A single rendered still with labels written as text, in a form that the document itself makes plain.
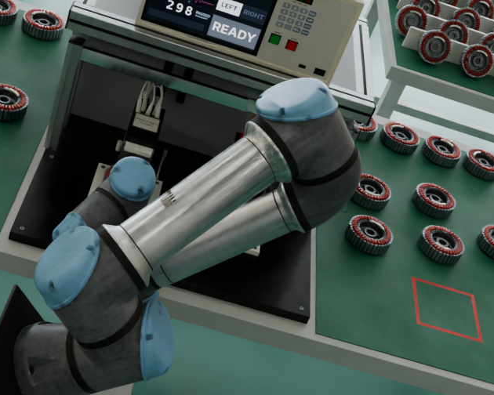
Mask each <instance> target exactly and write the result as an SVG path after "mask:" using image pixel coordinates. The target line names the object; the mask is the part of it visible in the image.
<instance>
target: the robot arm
mask: <svg viewBox="0 0 494 395"><path fill-rule="evenodd" d="M256 113H257V116H255V117H254V118H252V119H251V120H249V121H248V122H246V123H245V131H244V136H243V137H242V138H241V139H239V140H238V141H237V142H235V143H233V144H232V145H231V146H229V147H228V148H227V149H226V150H224V151H222V152H221V153H220V154H218V155H217V156H215V157H214V158H213V159H211V160H210V161H208V162H207V163H205V164H204V165H203V166H202V167H200V168H199V169H197V170H196V171H194V172H193V173H191V174H190V175H189V176H188V177H186V178H185V179H183V180H182V181H180V182H179V183H178V184H177V185H175V186H174V187H172V188H171V189H169V190H167V191H166V192H165V193H164V194H162V195H161V196H159V197H158V198H156V199H155V200H153V201H152V202H151V203H150V204H147V203H148V202H149V200H150V197H151V195H152V194H153V193H154V188H155V180H156V177H155V173H154V170H153V168H152V166H151V165H150V164H149V162H147V161H145V160H144V159H142V158H138V157H126V158H123V159H121V160H119V161H118V162H117V163H116V164H115V165H114V167H113V168H112V170H111V172H110V175H109V176H108V177H107V178H106V179H105V180H104V181H103V182H102V183H101V184H100V185H99V186H98V187H97V188H96V189H95V190H94V191H93V192H92V193H91V194H90V195H89V196H88V197H87V198H86V199H85V200H84V201H83V202H82V203H81V204H80V205H79V206H77V207H76V208H75V209H74V210H73V211H72V212H69V213H68V214H67V215H66V217H65V219H64V220H63V221H62V222H61V223H60V224H59V225H58V226H57V227H56V228H55V229H54V231H53V242H52V243H51V244H50V245H49V246H48V248H47V249H46V250H45V251H44V252H43V253H42V255H41V257H40V259H39V261H38V264H37V266H36V267H35V285H36V287H37V289H38V290H39V292H40V293H41V294H42V296H43V298H44V300H45V303H46V305H47V306H48V307H49V308H50V309H52V310H53V312H54V313H55V314H56V315H57V316H58V318H59V319H60V320H61V321H62V323H51V322H47V321H42V322H38V323H34V324H30V325H28V326H26V327H24V328H23V329H22V330H21V331H20V333H19V335H18V336H17V338H16V341H15V345H14V350H13V367H14V372H15V376H16V381H17V384H18V386H19V389H20V392H21V393H22V395H90V394H93V393H98V392H101V391H105V390H110V389H113V388H116V387H119V386H125V385H128V384H131V383H135V382H140V381H143V380H144V381H148V380H150V379H151V378H154V377H156V376H160V375H163V374H165V373H166V372H167V371H168V370H169V369H170V367H171V365H172V363H173V358H174V352H175V341H174V333H173V326H172V322H171V319H170V317H169V313H168V311H167V309H166V308H165V306H164V305H163V304H162V303H161V302H160V301H158V297H159V289H160V288H164V287H165V286H168V285H170V284H173V283H175V282H177V281H180V280H182V279H184V278H186V277H189V276H191V275H193V274H196V273H198V272H200V271H202V270H205V269H207V268H209V267H211V266H214V265H216V264H218V263H221V262H223V261H225V260H227V259H230V258H232V257H234V256H237V255H239V254H241V253H243V252H246V251H248V250H250V249H252V248H255V247H257V246H259V245H262V244H264V243H266V242H268V241H271V240H274V239H275V238H277V237H280V236H282V235H284V234H287V233H289V232H291V231H294V230H298V231H301V232H303V233H304V232H307V231H309V230H312V229H314V228H315V227H317V226H320V225H322V224H323V223H325V222H327V221H328V220H329V219H331V218H332V217H333V216H334V215H336V214H337V213H338V212H339V211H340V210H341V209H342V208H343V207H344V206H345V205H346V204H347V202H348V201H349V200H350V199H351V198H352V196H353V194H354V192H355V191H356V189H357V187H358V184H359V181H360V178H361V171H362V165H361V155H360V154H359V151H358V149H357V147H356V145H355V144H354V141H353V139H352V137H351V134H350V132H349V130H348V128H347V125H346V123H345V121H344V120H343V116H342V114H341V113H340V110H339V108H338V103H337V101H336V100H335V99H334V98H333V96H332V93H331V92H330V90H329V88H328V86H327V85H326V84H325V83H324V82H322V81H320V80H318V79H315V78H295V79H291V80H288V81H285V82H281V83H279V84H277V85H274V86H272V87H270V88H269V89H267V90H266V91H265V92H263V93H262V94H261V95H260V96H259V99H258V100H257V101H256ZM277 181H278V182H280V183H279V185H278V188H277V189H275V190H272V191H270V192H268V193H266V194H264V195H261V196H259V197H257V198H254V199H252V200H251V201H249V200H250V199H251V198H253V197H254V196H256V195H257V194H258V193H259V192H261V191H262V190H264V189H265V188H266V187H268V186H270V185H271V184H272V183H273V182H277Z"/></svg>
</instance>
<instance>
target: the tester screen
mask: <svg viewBox="0 0 494 395"><path fill-rule="evenodd" d="M166 1H167V0H148V3H147V8H146V11H145V14H144V17H146V18H149V19H152V20H156V21H158V22H162V23H164V24H168V25H171V26H174V27H178V28H180V29H183V30H185V31H190V32H193V33H195V34H199V35H202V36H205V37H207V38H211V39H214V40H217V41H220V42H224V43H227V44H229V45H233V46H236V47H238V48H241V49H245V50H249V51H251V52H254V51H255V49H256V46H255V49H254V50H253V49H249V48H246V47H244V46H241V45H236V44H234V43H231V42H227V41H224V40H222V39H219V38H215V37H213V36H209V35H207V33H208V30H209V26H210V24H211V21H212V17H213V14H215V15H217V16H221V17H224V18H227V19H229V20H233V21H236V22H239V23H241V24H246V25H249V26H251V27H255V28H258V29H260V30H261V32H262V30H263V26H264V24H265V22H266V19H267V16H268V13H269V11H270V9H271V5H272V3H273V1H274V0H232V1H235V2H239V3H241V4H244V5H248V6H251V7H253V8H256V9H260V10H263V11H265V12H267V15H266V18H265V20H264V22H263V24H258V23H256V22H253V21H251V20H247V19H244V18H241V17H239V16H235V15H232V14H230V13H225V12H222V11H219V10H217V9H216V7H217V4H218V1H219V0H173V1H176V2H180V3H183V4H185V5H189V6H192V7H195V9H194V13H193V16H192V17H189V16H185V15H183V14H180V13H175V12H173V11H170V10H167V9H165V4H166ZM149 7H151V8H153V9H158V10H161V11H163V12H166V13H170V14H173V15H175V16H179V17H182V18H184V19H187V20H192V21H194V22H197V23H200V24H204V25H205V26H204V28H203V31H199V30H196V29H194V28H191V27H187V26H184V25H181V24H177V23H174V22H172V21H169V20H165V19H162V18H160V17H157V16H152V15H150V14H147V13H148V10H149ZM261 32H260V35H261ZM259 38H260V36H259V37H258V40H257V43H258V41H259ZM257 43H256V45H257Z"/></svg>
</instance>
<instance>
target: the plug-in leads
mask: <svg viewBox="0 0 494 395"><path fill-rule="evenodd" d="M147 82H148V81H146V82H145V84H144V86H143V88H142V90H141V93H140V96H139V99H138V100H137V105H136V112H138V113H140V111H141V113H145V114H146V115H148V116H150V114H151V116H152V117H155V118H158V119H159V116H160V112H161V108H162V107H161V105H162V98H163V87H162V85H161V87H160V86H159V85H154V83H152V84H151V82H148V83H147ZM146 84H147V91H144V92H143V90H144V88H145V86H146ZM152 86H153V87H152ZM155 87H159V88H160V92H161V97H160V99H159V100H158V102H157V103H156V105H155V108H154V110H153V112H152V113H151V111H152V108H153V104H154V98H155ZM152 89H154V95H153V100H152V102H151V105H150V106H149V107H148V108H147V106H148V104H149V100H150V99H149V98H148V97H149V96H150V91H151V90H152ZM142 93H143V96H142ZM140 108H141V109H140ZM146 108H147V110H146Z"/></svg>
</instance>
